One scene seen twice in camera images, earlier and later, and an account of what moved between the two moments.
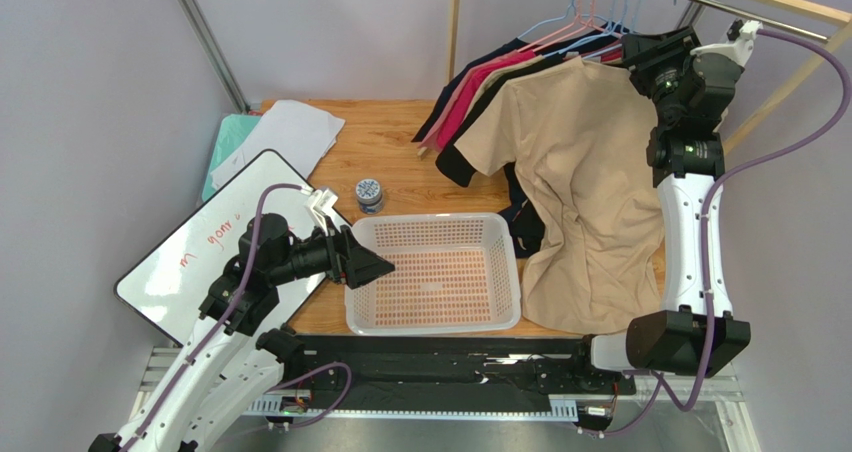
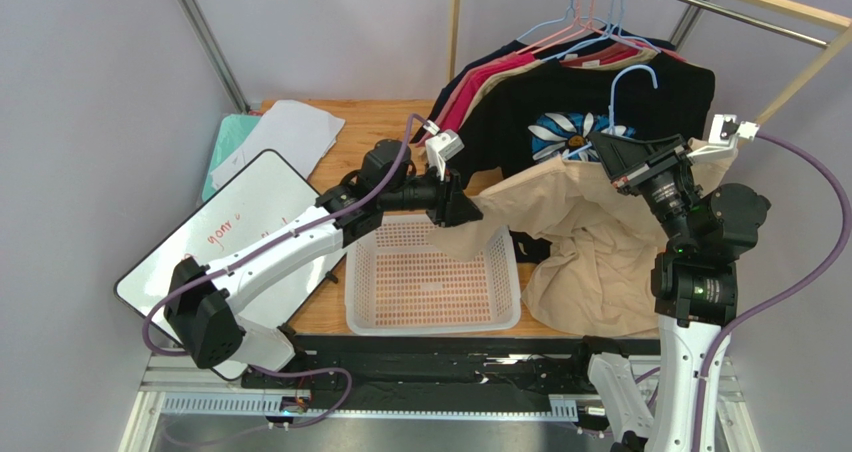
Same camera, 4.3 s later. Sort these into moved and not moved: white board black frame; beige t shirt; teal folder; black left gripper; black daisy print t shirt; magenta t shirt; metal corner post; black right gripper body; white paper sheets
Moved: beige t shirt; black left gripper; black daisy print t shirt; black right gripper body
Not moved: white paper sheets; white board black frame; metal corner post; teal folder; magenta t shirt
